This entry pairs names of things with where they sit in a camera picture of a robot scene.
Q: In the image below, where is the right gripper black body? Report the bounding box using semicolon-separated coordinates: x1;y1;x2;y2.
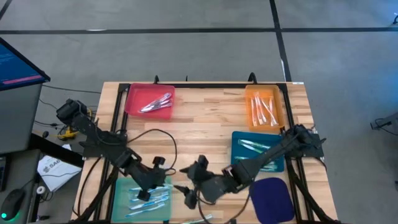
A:
185;154;243;210

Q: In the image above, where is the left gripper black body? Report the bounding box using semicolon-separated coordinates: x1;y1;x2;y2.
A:
126;155;167;202

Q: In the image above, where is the blue white toothbrush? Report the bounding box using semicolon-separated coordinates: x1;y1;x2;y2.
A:
130;193;170;202
125;203;166;218
129;198;170;210
129;185;172;192

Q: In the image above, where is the mint green plastic bin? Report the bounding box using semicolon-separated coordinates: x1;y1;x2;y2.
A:
111;175;173;222

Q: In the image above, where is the purple white toothbrush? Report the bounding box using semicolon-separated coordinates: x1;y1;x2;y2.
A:
141;102;174;113

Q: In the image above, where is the pink white toothbrush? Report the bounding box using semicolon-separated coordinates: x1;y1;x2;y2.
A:
139;99;174;111

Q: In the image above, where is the clear toothbrush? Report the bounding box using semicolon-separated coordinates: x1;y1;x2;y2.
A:
141;92;172;108

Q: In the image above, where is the navy blue plastic bin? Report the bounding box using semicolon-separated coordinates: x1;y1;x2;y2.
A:
249;177;295;224

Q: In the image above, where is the pink plastic bin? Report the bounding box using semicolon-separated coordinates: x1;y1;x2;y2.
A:
124;83;176;120

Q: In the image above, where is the white paper sheet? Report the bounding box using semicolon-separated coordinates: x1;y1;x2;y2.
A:
37;143;82;192

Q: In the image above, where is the black support beam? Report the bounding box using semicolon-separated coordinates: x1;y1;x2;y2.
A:
28;133;85;169

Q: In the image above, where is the orange plastic bin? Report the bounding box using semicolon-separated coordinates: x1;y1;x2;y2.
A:
244;84;285;132

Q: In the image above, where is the black computer mouse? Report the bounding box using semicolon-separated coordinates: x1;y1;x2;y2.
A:
0;188;25;222

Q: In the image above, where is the blue screen monitor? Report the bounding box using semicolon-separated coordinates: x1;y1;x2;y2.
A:
0;37;51;91

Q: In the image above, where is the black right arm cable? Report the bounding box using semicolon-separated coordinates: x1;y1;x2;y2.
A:
197;186;252;224

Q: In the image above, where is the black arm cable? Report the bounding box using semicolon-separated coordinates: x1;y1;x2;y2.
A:
116;128;178;175
197;186;252;224

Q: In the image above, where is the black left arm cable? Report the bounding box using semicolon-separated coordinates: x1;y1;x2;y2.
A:
116;128;178;175

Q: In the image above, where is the yellow cable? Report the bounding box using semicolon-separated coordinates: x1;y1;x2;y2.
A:
57;105;94;141

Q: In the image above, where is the black floor cable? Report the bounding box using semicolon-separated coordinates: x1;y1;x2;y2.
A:
369;113;398;150

